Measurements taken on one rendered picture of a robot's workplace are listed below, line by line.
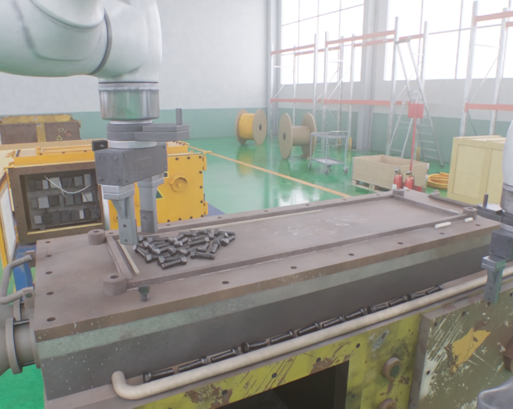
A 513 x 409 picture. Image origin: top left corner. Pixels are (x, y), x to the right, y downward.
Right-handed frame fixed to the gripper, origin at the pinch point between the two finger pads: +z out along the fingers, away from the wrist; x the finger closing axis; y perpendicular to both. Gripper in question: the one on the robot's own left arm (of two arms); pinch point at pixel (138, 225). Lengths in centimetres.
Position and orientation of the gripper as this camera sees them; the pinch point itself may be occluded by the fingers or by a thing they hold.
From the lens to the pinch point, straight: 69.9
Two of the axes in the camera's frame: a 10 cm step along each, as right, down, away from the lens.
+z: 0.0, 9.7, 2.6
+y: -9.5, -0.8, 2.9
